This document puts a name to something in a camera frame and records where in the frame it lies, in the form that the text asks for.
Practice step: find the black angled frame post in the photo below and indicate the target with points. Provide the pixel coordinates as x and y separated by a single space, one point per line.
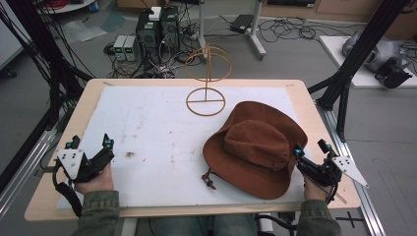
357 55

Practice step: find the white box on tower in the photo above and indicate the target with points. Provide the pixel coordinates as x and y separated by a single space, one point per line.
155 13

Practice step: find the black device on platform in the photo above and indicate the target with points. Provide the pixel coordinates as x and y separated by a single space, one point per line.
393 75

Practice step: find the black computer tower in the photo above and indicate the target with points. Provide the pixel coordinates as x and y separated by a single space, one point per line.
170 29
148 36

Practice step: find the white metal stand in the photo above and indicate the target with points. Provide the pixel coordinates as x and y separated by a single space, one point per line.
255 36

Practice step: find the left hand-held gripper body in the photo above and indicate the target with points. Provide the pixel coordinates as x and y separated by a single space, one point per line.
76 164

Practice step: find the clear plastic sheet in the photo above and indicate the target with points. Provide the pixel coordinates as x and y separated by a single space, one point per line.
83 31

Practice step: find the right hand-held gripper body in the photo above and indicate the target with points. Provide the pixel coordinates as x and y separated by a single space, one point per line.
323 172

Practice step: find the grey bench power supply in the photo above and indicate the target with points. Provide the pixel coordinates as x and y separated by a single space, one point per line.
119 47
131 48

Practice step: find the person's right hand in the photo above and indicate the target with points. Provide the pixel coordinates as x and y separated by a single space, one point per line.
313 191

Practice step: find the white table leg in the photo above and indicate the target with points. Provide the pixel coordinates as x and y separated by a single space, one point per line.
129 226
266 224

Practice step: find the white round table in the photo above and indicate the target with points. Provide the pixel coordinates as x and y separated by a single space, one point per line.
69 6

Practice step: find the grey rounded machine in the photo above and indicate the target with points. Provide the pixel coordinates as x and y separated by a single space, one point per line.
380 52

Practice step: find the white floor platform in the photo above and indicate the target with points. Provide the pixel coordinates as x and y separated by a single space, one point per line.
337 55

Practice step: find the white table mat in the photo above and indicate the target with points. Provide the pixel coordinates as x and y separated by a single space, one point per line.
157 157

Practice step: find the black flat box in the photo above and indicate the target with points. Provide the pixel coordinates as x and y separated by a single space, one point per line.
242 23

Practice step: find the aluminium rail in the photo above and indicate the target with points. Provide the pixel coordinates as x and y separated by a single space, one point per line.
354 170
23 173

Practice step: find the person's left hand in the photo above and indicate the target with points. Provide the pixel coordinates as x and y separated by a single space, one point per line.
96 182

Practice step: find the brown brimmed hat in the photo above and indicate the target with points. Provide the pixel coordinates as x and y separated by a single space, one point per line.
255 147

